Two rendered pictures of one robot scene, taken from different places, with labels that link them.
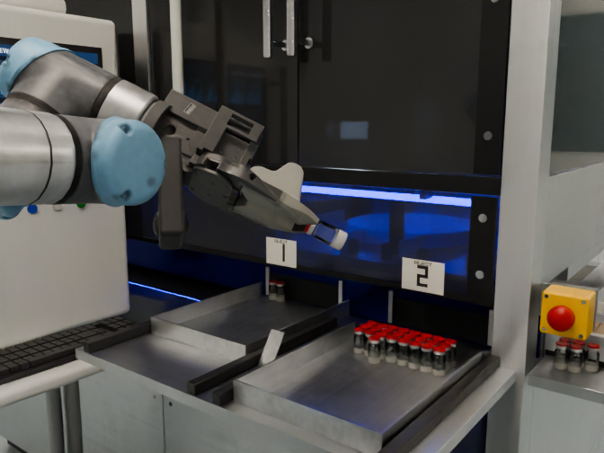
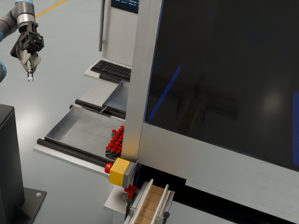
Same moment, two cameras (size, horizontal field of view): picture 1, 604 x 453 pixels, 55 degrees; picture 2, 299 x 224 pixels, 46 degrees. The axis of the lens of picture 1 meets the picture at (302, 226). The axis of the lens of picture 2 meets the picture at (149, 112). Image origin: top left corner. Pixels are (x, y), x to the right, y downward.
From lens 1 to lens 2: 1.59 m
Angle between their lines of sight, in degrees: 65
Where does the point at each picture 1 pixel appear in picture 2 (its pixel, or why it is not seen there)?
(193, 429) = not seen: hidden behind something
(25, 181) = not seen: outside the picture
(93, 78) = (18, 11)
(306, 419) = (58, 124)
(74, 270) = not seen: hidden behind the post
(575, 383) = (112, 195)
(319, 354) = (114, 124)
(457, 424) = (68, 158)
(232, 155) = (25, 44)
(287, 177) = (26, 56)
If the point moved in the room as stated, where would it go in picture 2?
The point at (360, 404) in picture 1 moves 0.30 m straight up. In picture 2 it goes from (77, 136) to (78, 80)
